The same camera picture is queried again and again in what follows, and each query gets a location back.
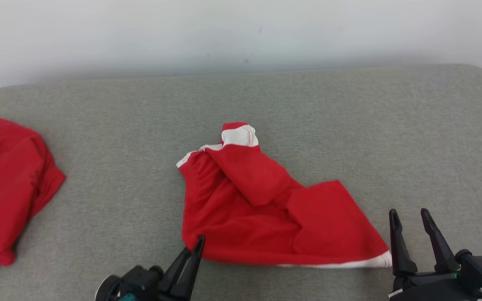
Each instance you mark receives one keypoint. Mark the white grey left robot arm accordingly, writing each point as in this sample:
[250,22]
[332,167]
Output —
[108,290]

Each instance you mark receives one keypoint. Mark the red jersey white striped sleeves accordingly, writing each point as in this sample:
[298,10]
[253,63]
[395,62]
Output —
[6,188]

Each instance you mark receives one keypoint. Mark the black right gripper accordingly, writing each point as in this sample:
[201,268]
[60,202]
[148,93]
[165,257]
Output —
[454,286]

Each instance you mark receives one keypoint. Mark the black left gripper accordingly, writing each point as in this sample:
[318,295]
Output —
[140,282]

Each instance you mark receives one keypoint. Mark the red shorts white trim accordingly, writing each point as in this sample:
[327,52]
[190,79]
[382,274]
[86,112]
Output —
[245,209]

